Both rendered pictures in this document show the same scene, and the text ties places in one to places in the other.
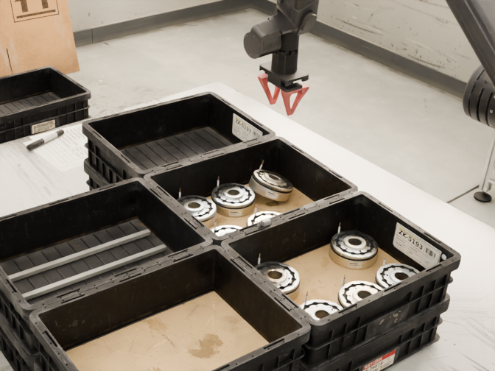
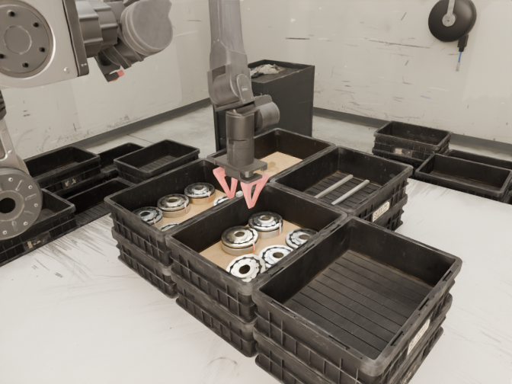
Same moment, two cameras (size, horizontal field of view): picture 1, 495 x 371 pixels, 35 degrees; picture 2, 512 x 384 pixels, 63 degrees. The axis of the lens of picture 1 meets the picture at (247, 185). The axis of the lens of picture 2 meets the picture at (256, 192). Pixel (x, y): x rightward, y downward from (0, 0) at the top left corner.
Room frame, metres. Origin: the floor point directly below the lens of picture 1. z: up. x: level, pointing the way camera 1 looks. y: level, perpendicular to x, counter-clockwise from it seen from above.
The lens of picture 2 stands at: (2.44, -0.13, 1.52)
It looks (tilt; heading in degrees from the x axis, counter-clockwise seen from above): 28 degrees down; 173
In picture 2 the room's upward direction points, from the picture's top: 1 degrees counter-clockwise
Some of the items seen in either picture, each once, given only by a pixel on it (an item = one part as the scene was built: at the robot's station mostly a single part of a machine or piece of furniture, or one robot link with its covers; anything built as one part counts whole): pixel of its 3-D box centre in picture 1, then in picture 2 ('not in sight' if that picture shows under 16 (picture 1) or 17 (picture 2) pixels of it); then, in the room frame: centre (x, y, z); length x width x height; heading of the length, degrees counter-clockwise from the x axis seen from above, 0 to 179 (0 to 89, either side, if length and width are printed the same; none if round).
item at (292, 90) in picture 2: not in sight; (264, 132); (-0.44, 0.31, 0.45); 0.60 x 0.45 x 0.90; 134
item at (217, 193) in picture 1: (233, 195); (278, 257); (1.58, 0.03, 0.86); 0.10 x 0.10 x 0.01
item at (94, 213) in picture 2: not in sight; (106, 226); (0.46, -0.69, 0.31); 0.40 x 0.30 x 0.34; 134
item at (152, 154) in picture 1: (178, 150); (358, 296); (1.76, 0.18, 0.87); 0.40 x 0.30 x 0.11; 129
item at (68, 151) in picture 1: (88, 139); not in sight; (2.08, 0.48, 0.70); 0.33 x 0.23 x 0.01; 134
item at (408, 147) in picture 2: not in sight; (408, 164); (0.13, 1.16, 0.37); 0.40 x 0.30 x 0.45; 44
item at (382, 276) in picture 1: (401, 279); (145, 216); (1.31, -0.33, 0.86); 0.10 x 0.10 x 0.01
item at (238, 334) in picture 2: not in sight; (260, 276); (1.53, -0.01, 0.76); 0.40 x 0.30 x 0.12; 129
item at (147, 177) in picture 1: (251, 186); (259, 228); (1.53, -0.01, 0.92); 0.40 x 0.30 x 0.02; 129
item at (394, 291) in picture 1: (341, 254); (187, 193); (1.30, -0.20, 0.92); 0.40 x 0.30 x 0.02; 129
